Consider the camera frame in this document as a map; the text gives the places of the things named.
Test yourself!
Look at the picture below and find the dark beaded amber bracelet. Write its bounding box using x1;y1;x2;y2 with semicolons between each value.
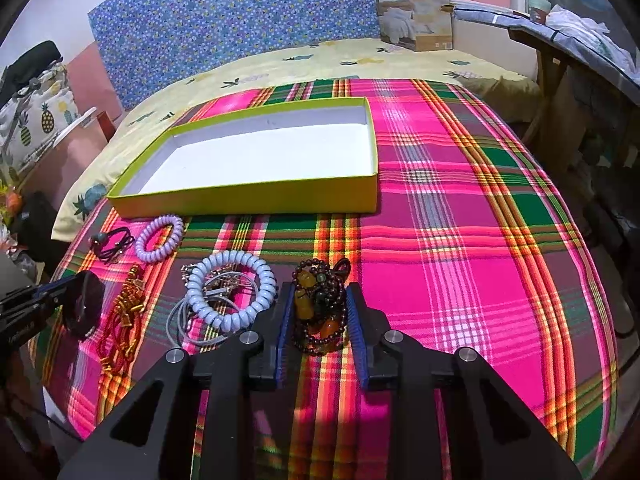
290;257;353;358

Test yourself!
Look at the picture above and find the white spiral coil bracelet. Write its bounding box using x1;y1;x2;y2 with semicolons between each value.
185;249;278;334

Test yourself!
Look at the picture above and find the black cord bracelet with bead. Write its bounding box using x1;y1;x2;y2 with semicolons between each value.
89;225;137;265

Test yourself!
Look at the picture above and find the red gold tassel ornament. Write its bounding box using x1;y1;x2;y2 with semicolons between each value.
98;264;145;375

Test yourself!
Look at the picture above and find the yellow pineapple bed sheet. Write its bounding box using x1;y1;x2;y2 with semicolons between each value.
51;39;542;243

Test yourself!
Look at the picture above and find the pink plaid cloth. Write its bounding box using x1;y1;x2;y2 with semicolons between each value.
29;79;617;478

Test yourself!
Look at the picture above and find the yellow-green shallow box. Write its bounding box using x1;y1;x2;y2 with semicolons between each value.
107;96;378;218

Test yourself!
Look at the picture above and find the pineapple print pillow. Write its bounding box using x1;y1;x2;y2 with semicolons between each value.
1;62;80;185

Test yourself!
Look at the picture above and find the dark wooden side table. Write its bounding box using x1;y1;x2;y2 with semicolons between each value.
454;1;639;178

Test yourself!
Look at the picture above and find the blue floral headboard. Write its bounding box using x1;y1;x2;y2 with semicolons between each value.
89;0;378;108

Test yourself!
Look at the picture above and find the bedding product cardboard box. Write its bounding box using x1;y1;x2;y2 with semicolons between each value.
374;0;454;52

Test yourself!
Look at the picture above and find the teal cup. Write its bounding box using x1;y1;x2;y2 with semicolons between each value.
526;0;552;25

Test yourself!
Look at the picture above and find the white crumpled cloth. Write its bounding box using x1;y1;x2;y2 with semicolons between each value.
546;4;639;80

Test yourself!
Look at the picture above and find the grey cord necklace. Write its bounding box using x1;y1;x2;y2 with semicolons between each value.
165;271;262;347

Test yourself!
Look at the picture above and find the lilac spiral coil bracelet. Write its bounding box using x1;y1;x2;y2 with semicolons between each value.
134;213;186;265

